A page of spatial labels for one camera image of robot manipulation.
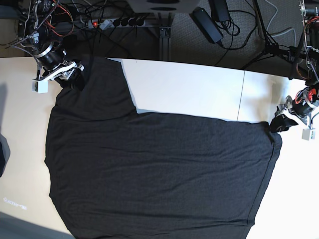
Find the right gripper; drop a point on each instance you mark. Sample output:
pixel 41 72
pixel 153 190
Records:
pixel 55 66

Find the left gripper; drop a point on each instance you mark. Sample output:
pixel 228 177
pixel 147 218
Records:
pixel 302 106

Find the dark grey T-shirt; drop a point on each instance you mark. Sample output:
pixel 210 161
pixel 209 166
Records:
pixel 118 174

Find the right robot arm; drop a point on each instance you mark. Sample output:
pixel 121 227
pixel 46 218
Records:
pixel 44 45

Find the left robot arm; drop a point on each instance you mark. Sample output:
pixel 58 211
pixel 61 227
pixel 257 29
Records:
pixel 305 63

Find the black object at left edge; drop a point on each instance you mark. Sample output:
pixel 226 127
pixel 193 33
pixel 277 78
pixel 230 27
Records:
pixel 4 154

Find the black power adapter brick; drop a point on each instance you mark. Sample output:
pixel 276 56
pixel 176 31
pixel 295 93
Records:
pixel 206 25

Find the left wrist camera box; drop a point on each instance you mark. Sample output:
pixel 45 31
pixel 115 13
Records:
pixel 308 134

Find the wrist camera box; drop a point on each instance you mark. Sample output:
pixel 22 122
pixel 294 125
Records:
pixel 308 134
pixel 40 87

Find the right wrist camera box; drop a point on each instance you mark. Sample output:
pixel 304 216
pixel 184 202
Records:
pixel 40 87

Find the power strip with red switch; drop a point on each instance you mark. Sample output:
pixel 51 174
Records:
pixel 116 23

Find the aluminium frame post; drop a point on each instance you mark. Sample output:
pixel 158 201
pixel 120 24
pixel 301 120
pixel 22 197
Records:
pixel 165 22

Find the grey base plate at top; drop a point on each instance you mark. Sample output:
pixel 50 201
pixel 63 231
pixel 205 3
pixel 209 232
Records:
pixel 179 6

